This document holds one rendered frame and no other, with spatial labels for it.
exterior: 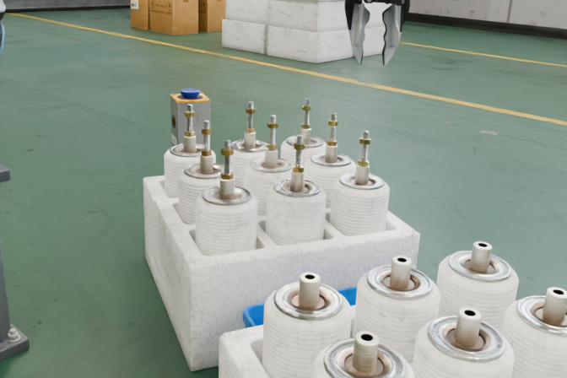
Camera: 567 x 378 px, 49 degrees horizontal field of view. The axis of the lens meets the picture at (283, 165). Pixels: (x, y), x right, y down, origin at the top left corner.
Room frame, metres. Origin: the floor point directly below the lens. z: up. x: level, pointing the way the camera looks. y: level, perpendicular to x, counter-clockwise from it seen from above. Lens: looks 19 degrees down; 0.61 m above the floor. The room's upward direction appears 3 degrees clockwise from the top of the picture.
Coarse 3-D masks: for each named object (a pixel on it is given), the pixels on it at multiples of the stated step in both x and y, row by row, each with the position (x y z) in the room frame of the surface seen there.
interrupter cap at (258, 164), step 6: (252, 162) 1.04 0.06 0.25; (258, 162) 1.05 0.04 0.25; (264, 162) 1.05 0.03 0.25; (282, 162) 1.05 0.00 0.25; (288, 162) 1.05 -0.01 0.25; (252, 168) 1.02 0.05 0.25; (258, 168) 1.01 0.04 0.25; (264, 168) 1.02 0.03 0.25; (270, 168) 1.03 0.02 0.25; (276, 168) 1.02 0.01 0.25; (282, 168) 1.02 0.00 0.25; (288, 168) 1.02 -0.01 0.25
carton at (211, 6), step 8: (200, 0) 4.99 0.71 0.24; (208, 0) 4.94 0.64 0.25; (216, 0) 5.00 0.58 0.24; (224, 0) 5.07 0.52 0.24; (200, 8) 4.99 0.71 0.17; (208, 8) 4.94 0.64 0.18; (216, 8) 5.00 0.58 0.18; (224, 8) 5.07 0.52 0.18; (200, 16) 4.99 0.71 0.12; (208, 16) 4.94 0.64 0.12; (216, 16) 5.00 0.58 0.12; (224, 16) 5.07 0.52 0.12; (200, 24) 4.99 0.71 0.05; (208, 24) 4.94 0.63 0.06; (216, 24) 5.00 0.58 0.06; (208, 32) 4.94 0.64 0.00
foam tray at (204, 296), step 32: (160, 192) 1.06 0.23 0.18; (160, 224) 0.98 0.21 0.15; (192, 224) 0.93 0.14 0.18; (256, 224) 0.94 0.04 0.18; (160, 256) 0.99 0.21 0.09; (192, 256) 0.82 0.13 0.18; (224, 256) 0.82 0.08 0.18; (256, 256) 0.83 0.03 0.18; (288, 256) 0.84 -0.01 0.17; (320, 256) 0.86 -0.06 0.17; (352, 256) 0.89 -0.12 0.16; (384, 256) 0.91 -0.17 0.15; (416, 256) 0.93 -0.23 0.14; (160, 288) 0.99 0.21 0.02; (192, 288) 0.79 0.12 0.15; (224, 288) 0.80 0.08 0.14; (256, 288) 0.82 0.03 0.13; (192, 320) 0.79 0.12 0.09; (224, 320) 0.81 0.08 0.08; (192, 352) 0.79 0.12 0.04
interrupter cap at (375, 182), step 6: (348, 174) 1.00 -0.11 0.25; (354, 174) 1.01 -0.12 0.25; (342, 180) 0.97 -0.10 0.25; (348, 180) 0.98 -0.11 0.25; (354, 180) 0.98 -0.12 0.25; (372, 180) 0.98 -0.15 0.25; (378, 180) 0.98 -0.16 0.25; (348, 186) 0.95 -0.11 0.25; (354, 186) 0.94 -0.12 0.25; (360, 186) 0.95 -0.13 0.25; (366, 186) 0.95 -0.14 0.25; (372, 186) 0.95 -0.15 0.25; (378, 186) 0.95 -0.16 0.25
